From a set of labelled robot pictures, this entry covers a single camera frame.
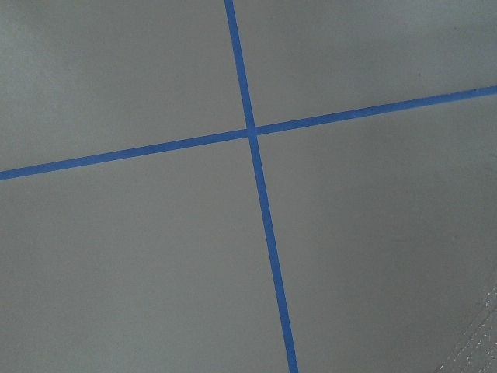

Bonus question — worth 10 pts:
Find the crossing blue tape strip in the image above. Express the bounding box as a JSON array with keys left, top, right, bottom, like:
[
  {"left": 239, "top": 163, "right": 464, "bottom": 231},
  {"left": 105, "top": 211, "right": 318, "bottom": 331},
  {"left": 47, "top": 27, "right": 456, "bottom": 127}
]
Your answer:
[{"left": 1, "top": 85, "right": 496, "bottom": 180}]

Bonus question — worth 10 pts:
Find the long blue tape strip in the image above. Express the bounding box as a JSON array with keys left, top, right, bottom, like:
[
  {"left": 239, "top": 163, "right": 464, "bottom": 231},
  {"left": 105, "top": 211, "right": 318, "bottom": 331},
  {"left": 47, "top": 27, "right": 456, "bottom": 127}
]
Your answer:
[{"left": 224, "top": 0, "right": 299, "bottom": 373}]

